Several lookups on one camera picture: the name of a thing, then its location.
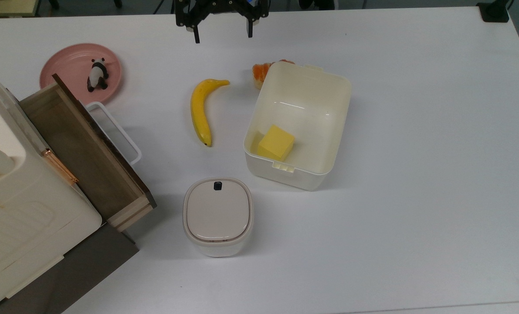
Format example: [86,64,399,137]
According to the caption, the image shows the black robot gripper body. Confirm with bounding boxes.
[174,0,269,28]

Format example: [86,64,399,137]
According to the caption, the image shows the cream plastic box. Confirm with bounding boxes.
[243,61,353,191]

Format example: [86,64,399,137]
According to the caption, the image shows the orange topped toy sushi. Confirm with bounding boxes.
[252,59,295,90]

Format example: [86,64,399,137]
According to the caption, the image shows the yellow toy banana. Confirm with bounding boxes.
[190,78,231,147]

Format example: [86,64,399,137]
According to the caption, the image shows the small panda figurine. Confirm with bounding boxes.
[87,58,110,92]

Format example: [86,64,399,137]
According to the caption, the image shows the yellow cube block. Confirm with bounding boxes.
[257,125,295,162]

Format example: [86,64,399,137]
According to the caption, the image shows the pink round plate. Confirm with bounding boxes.
[40,43,122,105]

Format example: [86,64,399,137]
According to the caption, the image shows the brown wooden drawer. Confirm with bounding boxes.
[19,73,157,232]

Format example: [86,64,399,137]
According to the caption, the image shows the white lidded mini bin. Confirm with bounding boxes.
[183,177,254,258]

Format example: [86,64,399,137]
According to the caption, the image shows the light wooden side table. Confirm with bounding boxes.
[0,0,41,18]

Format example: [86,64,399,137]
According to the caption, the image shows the cream plastic cabinet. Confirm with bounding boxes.
[0,63,103,312]

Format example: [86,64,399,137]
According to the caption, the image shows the dark brown base board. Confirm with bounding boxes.
[0,222,140,314]

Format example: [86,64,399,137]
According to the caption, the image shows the white drawer handle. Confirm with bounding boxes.
[85,102,142,166]

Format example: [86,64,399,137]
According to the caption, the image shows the copper cabinet door handle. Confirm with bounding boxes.
[41,148,79,186]

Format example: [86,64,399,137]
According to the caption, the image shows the black table clamp mount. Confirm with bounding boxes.
[476,0,510,23]

